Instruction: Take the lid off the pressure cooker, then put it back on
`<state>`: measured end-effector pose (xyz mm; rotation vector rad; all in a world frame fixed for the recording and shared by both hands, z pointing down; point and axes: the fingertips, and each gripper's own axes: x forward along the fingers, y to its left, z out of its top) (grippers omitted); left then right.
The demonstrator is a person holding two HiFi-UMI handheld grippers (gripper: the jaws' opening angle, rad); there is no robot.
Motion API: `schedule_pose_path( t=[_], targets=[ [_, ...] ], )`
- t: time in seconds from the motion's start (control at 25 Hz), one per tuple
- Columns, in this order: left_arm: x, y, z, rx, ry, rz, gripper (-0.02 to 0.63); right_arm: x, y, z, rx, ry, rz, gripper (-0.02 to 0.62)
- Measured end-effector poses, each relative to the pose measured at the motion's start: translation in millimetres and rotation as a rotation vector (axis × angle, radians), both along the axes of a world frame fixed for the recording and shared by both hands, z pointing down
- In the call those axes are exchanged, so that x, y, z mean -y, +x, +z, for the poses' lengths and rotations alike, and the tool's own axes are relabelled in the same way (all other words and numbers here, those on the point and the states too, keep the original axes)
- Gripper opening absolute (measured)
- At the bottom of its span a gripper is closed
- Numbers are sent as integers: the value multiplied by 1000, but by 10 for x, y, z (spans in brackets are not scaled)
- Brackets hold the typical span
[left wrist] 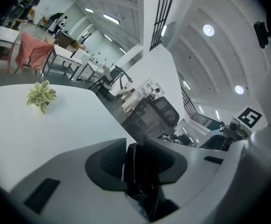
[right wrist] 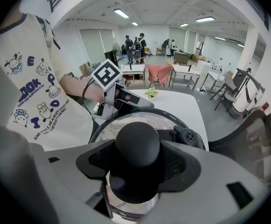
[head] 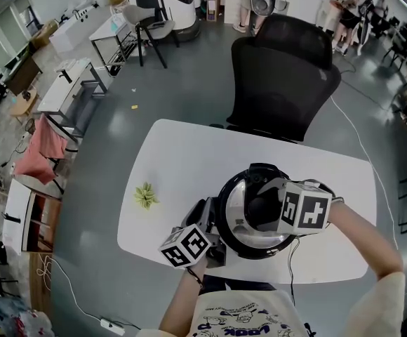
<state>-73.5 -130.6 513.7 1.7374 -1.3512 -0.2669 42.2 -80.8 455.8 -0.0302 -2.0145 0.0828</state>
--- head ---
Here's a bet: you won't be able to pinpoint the left hand-held gripper cable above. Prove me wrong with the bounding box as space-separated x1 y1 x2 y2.
185 266 205 290

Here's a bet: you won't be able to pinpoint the person's right forearm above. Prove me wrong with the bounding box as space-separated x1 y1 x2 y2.
326 201 406 281

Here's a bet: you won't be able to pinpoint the right hand-held gripper cable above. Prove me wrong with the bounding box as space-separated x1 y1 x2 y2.
287 235 303 308

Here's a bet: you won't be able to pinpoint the white table grey drawer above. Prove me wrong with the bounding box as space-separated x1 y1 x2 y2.
36 58 108 143

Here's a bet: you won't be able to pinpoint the long white counter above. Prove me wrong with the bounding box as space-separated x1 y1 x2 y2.
48 0 101 54

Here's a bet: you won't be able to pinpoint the tall wooden display box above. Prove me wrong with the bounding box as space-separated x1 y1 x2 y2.
206 0 222 22

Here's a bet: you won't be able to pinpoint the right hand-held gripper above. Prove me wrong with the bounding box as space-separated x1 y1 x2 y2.
255 176 345 239

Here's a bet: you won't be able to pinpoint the hand-held gripper cable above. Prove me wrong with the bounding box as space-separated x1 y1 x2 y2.
287 235 303 308
185 266 205 290

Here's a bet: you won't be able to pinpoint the black floor cable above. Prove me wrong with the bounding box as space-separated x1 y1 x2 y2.
340 58 391 112

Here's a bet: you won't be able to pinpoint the white and black service robot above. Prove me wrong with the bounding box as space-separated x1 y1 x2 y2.
128 0 201 44

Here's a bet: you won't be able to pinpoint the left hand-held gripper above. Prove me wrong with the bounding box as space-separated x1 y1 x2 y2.
158 198 229 270

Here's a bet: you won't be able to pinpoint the pink cloth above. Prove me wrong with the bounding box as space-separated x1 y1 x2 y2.
13 114 69 185

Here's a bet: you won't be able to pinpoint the black pressure cooker pot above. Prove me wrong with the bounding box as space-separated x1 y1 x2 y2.
198 197 294 260

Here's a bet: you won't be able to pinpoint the person's left forearm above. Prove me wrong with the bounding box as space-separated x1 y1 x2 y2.
159 258 211 331

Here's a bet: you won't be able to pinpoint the pressure cooker lid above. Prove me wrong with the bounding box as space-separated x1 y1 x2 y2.
217 162 298 256

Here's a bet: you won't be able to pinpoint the white vanity table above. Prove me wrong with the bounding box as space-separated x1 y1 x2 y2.
315 0 348 37

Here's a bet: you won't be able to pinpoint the white table wire shelf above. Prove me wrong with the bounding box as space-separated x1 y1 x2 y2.
89 14 138 77

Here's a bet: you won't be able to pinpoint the brown wooden desk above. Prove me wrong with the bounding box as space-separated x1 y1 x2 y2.
5 53 43 96

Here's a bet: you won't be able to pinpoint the person's dark trousers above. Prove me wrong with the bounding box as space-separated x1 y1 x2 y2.
200 274 279 293

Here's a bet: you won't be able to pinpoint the white cable with tangle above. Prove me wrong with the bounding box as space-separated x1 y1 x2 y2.
36 253 103 323

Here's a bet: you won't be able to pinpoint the grey chair black legs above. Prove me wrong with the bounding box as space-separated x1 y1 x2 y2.
122 4 180 69

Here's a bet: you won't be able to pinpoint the white cabinet brown drawers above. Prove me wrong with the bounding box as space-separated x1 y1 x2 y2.
2 179 64 256

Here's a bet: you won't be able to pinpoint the pile of plastic bags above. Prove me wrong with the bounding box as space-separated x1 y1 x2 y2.
0 295 55 337

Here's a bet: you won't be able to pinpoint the small green succulent plant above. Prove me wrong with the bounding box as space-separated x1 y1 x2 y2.
133 182 161 210

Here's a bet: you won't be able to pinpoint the black mesh office chair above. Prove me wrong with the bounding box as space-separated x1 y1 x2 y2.
226 14 342 143

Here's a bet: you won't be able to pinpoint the wooden floor board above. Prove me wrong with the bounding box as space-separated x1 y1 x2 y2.
29 251 53 315

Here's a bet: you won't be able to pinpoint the white power strip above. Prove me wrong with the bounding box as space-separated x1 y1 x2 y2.
100 317 126 336

